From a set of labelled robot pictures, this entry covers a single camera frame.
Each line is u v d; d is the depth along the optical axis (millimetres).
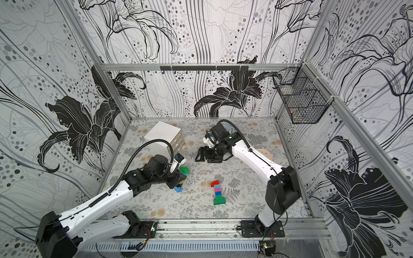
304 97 878
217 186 859
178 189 748
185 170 746
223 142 590
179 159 671
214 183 860
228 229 736
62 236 378
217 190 853
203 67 907
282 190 428
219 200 786
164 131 938
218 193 834
